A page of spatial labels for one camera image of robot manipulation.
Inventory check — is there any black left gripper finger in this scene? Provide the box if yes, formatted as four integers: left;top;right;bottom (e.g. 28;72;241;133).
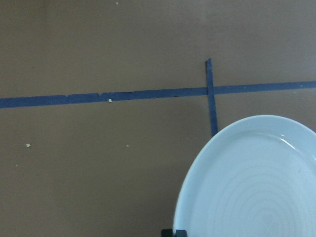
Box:
161;229;187;237

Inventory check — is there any light blue plate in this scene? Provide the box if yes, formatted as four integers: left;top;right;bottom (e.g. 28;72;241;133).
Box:
173;115;316;237

